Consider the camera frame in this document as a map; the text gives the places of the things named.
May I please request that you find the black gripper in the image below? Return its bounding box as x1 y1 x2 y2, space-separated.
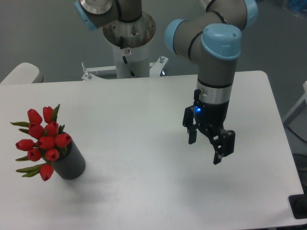
182 100 236 165

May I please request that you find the red tulip bouquet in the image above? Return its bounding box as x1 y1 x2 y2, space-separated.
11 105 72 181

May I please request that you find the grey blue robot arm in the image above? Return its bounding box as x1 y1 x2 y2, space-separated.
74 0 258 164

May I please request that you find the dark grey ribbed vase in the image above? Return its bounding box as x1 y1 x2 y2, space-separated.
53 140 86 180

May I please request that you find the black device at table edge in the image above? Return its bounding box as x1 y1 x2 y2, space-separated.
288 194 307 219

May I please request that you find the blue plastic item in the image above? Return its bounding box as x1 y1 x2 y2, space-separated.
283 0 307 17

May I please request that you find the white chair seat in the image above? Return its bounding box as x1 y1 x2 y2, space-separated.
0 62 44 85

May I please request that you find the white furniture frame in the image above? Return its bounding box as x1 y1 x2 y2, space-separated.
282 81 307 127

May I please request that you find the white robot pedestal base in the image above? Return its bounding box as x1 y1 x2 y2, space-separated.
82 11 168 81

